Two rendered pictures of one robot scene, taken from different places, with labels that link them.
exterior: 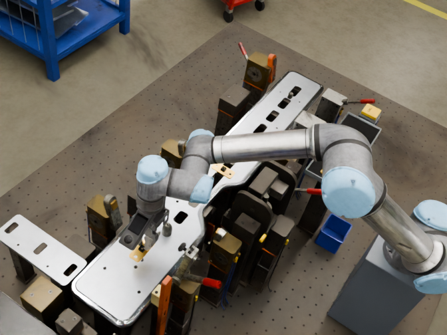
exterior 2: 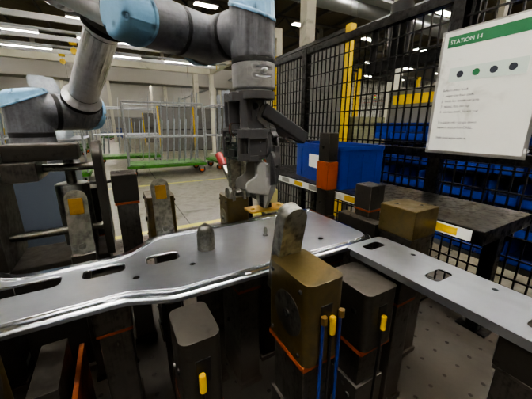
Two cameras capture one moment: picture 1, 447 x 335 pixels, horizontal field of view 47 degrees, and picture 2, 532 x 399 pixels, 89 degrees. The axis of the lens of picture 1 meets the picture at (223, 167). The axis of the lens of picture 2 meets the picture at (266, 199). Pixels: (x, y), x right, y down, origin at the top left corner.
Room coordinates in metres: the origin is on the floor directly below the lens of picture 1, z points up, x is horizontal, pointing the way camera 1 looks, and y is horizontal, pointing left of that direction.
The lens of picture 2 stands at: (1.20, 0.50, 1.22)
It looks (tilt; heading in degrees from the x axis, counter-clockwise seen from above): 15 degrees down; 218
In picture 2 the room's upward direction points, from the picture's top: straight up
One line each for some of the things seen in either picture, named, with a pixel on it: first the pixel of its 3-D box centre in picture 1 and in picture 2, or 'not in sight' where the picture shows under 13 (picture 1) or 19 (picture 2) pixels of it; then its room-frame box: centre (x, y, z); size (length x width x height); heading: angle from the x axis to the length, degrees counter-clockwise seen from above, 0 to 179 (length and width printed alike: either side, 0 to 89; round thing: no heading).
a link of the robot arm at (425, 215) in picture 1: (430, 226); (30, 110); (0.95, -0.62, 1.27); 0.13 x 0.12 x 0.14; 1
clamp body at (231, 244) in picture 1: (222, 274); (165, 264); (0.87, -0.08, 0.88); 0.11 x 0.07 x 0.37; 67
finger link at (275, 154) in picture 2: not in sight; (269, 161); (0.81, 0.20, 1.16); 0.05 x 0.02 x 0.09; 67
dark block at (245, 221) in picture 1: (237, 258); (134, 258); (0.93, -0.11, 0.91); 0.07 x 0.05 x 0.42; 67
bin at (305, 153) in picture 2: not in sight; (334, 161); (0.29, 0.11, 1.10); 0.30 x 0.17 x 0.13; 57
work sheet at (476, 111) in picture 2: not in sight; (482, 91); (0.32, 0.49, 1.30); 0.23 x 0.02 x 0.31; 67
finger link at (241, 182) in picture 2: (153, 238); (249, 182); (0.81, 0.15, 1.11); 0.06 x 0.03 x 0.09; 157
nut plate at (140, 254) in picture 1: (142, 248); (266, 205); (0.79, 0.18, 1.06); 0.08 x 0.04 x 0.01; 157
